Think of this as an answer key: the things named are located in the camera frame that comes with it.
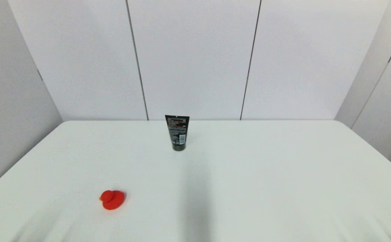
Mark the red rubber duck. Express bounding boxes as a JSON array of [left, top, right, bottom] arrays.
[[99, 190, 126, 210]]

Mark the black cosmetic tube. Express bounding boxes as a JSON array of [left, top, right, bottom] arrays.
[[165, 115, 190, 151]]

